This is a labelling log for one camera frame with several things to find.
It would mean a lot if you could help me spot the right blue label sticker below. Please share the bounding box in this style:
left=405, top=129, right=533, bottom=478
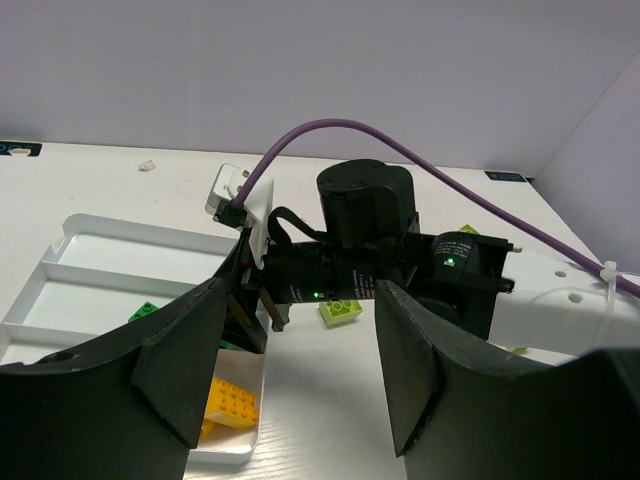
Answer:
left=484, top=170, right=528, bottom=183

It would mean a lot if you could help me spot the dark green square lego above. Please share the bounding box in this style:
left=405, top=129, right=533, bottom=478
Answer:
left=127, top=302, right=158, bottom=323

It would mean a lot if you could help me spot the orange long lego brick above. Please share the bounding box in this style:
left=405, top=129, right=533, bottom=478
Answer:
left=204, top=377, right=259, bottom=429

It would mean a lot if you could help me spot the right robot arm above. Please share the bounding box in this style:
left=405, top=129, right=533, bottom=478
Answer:
left=205, top=159, right=639, bottom=356

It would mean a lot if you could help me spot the small white scrap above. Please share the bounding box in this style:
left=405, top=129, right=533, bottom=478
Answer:
left=137, top=160, right=156, bottom=173

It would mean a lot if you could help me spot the pale lime small lego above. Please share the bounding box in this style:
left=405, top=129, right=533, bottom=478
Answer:
left=505, top=347, right=529, bottom=355

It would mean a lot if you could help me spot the lime hollow lego brick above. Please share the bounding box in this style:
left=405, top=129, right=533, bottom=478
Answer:
left=319, top=300, right=363, bottom=329

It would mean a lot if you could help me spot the lime hollow lego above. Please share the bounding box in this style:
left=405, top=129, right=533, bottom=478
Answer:
left=458, top=224, right=479, bottom=235

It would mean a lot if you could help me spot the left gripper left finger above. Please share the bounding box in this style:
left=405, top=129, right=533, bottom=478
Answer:
left=1, top=278, right=226, bottom=479

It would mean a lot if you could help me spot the blue label sticker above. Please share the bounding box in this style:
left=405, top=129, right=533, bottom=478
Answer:
left=484, top=170, right=528, bottom=183
left=0, top=141, right=43, bottom=157

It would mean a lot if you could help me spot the white compartment tray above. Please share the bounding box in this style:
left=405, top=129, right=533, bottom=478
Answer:
left=1, top=214, right=265, bottom=464

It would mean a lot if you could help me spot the left blue label sticker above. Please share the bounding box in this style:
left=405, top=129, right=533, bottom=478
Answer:
left=0, top=141, right=43, bottom=157

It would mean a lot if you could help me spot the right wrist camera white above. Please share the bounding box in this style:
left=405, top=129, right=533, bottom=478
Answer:
left=205, top=163, right=274, bottom=269

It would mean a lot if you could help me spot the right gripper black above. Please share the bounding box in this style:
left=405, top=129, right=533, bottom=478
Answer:
left=216, top=207, right=370, bottom=353

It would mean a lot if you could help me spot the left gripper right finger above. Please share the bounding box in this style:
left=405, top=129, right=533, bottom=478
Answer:
left=375, top=281, right=639, bottom=479

